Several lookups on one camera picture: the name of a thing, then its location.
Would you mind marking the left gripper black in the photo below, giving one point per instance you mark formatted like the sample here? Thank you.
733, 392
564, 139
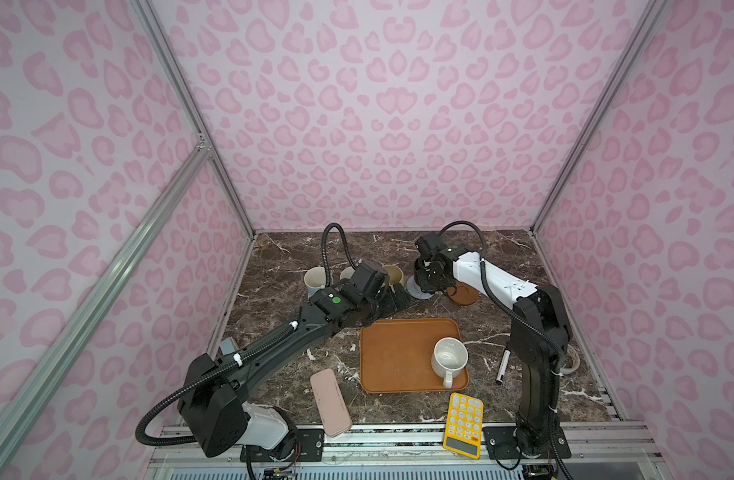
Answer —
393, 305

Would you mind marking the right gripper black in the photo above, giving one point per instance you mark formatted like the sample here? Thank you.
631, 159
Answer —
445, 285

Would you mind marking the olive beige glazed mug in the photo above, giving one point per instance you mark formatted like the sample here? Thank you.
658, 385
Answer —
395, 274

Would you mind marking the lilac mug white inside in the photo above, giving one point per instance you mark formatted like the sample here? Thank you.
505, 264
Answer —
347, 273

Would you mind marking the light blue mug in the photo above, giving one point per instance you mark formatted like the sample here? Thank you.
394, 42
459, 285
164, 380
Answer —
315, 279

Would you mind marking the white speckled mug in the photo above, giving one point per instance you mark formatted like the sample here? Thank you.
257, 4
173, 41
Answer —
449, 358

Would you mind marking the black mug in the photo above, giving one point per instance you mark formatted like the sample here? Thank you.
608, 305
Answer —
421, 282

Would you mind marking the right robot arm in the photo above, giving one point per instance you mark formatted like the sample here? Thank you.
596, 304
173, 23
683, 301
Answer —
539, 335

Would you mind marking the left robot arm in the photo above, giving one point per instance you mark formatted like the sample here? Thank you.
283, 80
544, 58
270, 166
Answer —
218, 412

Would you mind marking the grey-blue felt coaster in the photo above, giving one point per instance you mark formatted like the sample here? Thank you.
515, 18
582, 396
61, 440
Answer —
415, 291

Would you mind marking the black and white marker pen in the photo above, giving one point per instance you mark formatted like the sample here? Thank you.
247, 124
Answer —
503, 367

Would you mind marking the pink eyeglass case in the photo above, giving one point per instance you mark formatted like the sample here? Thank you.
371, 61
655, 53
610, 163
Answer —
335, 417

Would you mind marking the yellow calculator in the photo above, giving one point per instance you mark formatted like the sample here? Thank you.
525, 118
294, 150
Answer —
463, 428

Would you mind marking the white tape roll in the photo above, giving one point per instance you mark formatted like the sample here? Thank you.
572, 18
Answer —
572, 361

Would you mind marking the small grey white device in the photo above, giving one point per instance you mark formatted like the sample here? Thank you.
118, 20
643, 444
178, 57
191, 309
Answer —
228, 346

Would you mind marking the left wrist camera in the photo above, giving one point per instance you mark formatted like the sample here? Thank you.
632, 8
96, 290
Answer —
368, 279

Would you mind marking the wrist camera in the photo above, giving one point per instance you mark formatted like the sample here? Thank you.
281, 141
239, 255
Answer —
368, 279
429, 244

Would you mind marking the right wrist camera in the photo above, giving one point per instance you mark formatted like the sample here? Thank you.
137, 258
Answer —
429, 244

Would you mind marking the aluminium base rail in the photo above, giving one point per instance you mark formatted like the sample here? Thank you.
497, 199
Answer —
600, 450

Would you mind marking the aluminium frame strut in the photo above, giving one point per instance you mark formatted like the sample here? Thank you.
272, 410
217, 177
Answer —
20, 416

